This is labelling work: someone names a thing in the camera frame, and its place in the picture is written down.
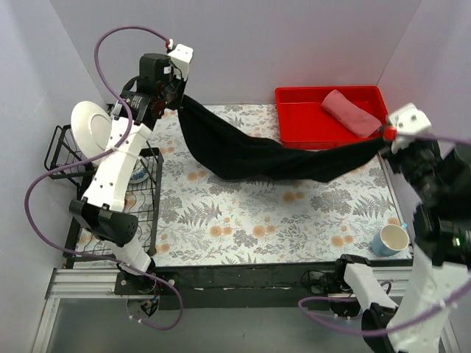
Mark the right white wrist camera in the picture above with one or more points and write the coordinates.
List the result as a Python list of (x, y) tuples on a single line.
[(403, 124)]

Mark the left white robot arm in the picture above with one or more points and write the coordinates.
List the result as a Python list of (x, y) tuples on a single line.
[(117, 138)]

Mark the floral table mat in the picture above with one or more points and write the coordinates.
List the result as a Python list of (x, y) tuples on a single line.
[(204, 220)]

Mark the blue ceramic mug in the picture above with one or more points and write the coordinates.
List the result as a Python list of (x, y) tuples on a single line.
[(391, 240)]

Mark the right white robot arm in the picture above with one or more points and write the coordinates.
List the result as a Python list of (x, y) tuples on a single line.
[(441, 265)]

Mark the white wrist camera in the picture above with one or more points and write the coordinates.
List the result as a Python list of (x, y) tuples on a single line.
[(403, 124), (181, 56)]

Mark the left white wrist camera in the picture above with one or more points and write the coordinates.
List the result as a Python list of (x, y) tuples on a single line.
[(181, 56)]

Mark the rolled pink t shirt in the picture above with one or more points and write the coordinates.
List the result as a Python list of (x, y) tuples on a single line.
[(359, 122)]

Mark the black t shirt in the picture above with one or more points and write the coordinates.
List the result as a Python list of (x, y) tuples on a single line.
[(233, 155)]

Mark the white ceramic plate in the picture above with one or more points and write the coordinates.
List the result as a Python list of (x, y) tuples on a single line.
[(91, 128)]

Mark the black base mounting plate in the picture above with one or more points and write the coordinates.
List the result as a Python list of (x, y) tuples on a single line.
[(252, 286)]

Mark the red plastic bin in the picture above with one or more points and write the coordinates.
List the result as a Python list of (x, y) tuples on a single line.
[(303, 124)]

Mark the aluminium frame rail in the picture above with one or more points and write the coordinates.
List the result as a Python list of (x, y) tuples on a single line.
[(98, 283)]

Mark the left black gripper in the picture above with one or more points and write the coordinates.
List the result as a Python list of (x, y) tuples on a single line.
[(176, 93)]

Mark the white patterned cup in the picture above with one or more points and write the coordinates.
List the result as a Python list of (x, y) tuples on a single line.
[(139, 174)]

